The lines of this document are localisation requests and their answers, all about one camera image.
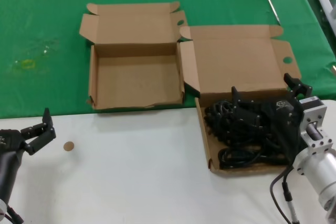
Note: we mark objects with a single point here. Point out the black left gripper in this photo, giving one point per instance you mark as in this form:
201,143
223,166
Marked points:
10,141

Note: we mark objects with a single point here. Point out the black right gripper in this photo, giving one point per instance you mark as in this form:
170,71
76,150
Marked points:
286,119

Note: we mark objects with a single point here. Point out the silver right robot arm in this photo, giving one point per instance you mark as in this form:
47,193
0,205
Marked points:
320,166

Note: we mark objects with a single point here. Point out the open cardboard box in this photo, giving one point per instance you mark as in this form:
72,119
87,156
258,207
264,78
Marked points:
236,58

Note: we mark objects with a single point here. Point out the round cardboard disc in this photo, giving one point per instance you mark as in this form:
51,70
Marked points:
69,146

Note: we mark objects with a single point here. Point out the small white clip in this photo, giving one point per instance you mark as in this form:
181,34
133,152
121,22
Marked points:
334,68

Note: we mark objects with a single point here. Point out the green tablecloth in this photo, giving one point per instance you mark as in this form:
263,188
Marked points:
52,11

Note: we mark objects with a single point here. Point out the cardboard box with torn wall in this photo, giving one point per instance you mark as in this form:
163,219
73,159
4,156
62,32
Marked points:
136,82

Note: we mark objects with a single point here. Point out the white metal frame post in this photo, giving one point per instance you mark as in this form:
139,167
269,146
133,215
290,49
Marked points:
324,3

